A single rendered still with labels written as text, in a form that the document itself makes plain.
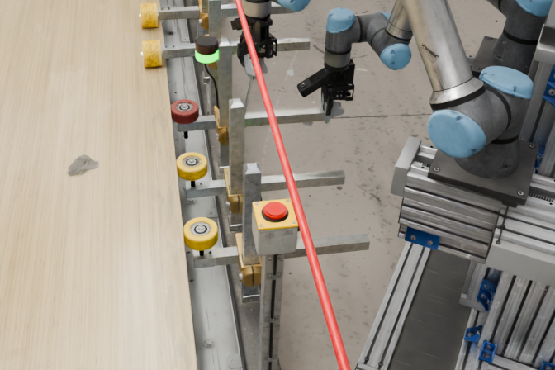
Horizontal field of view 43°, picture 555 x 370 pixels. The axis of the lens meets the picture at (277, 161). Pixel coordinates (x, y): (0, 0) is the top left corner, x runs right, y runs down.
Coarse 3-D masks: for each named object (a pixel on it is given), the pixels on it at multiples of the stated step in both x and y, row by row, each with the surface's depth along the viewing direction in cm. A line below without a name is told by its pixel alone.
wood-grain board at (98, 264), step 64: (0, 0) 250; (64, 0) 251; (128, 0) 253; (0, 64) 216; (64, 64) 218; (128, 64) 219; (0, 128) 191; (64, 128) 193; (128, 128) 194; (0, 192) 171; (64, 192) 172; (128, 192) 173; (0, 256) 155; (64, 256) 156; (128, 256) 157; (0, 320) 142; (64, 320) 142; (128, 320) 143
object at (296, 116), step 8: (248, 112) 208; (256, 112) 209; (264, 112) 209; (280, 112) 209; (288, 112) 209; (296, 112) 209; (304, 112) 210; (312, 112) 210; (320, 112) 210; (200, 120) 205; (208, 120) 205; (248, 120) 207; (256, 120) 207; (264, 120) 208; (280, 120) 209; (288, 120) 209; (296, 120) 210; (304, 120) 210; (312, 120) 211; (320, 120) 211; (184, 128) 204; (192, 128) 205; (200, 128) 206; (208, 128) 206
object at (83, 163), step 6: (78, 156) 181; (84, 156) 182; (78, 162) 179; (84, 162) 179; (90, 162) 179; (96, 162) 181; (72, 168) 178; (78, 168) 179; (84, 168) 178; (90, 168) 179; (72, 174) 177
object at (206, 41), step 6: (204, 36) 187; (210, 36) 187; (198, 42) 184; (204, 42) 184; (210, 42) 185; (216, 60) 187; (216, 66) 189; (216, 90) 195; (216, 96) 196; (216, 102) 197
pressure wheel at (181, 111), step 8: (176, 104) 202; (184, 104) 202; (192, 104) 203; (176, 112) 199; (184, 112) 199; (192, 112) 200; (176, 120) 200; (184, 120) 200; (192, 120) 201; (184, 136) 208
